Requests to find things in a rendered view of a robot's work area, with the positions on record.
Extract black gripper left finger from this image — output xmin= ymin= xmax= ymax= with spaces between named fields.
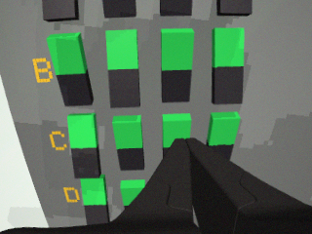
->
xmin=0 ymin=137 xmax=203 ymax=234

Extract grey switch panel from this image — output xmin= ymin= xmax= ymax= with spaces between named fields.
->
xmin=0 ymin=0 xmax=312 ymax=227

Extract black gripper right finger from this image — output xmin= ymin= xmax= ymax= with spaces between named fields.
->
xmin=184 ymin=137 xmax=312 ymax=234

